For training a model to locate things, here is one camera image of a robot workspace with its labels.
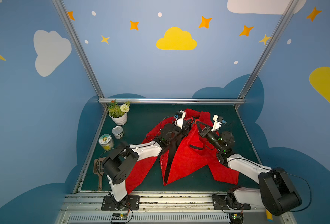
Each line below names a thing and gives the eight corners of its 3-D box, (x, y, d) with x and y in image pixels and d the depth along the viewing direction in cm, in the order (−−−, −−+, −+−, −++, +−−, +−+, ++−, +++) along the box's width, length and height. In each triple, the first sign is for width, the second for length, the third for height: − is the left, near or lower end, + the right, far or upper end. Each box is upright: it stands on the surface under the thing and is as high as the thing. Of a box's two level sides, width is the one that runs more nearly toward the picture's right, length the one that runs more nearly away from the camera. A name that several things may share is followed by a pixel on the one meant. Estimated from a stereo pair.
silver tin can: (112, 139, 100) (110, 135, 97) (115, 129, 106) (113, 125, 102) (123, 139, 100) (121, 135, 97) (125, 129, 106) (124, 125, 102)
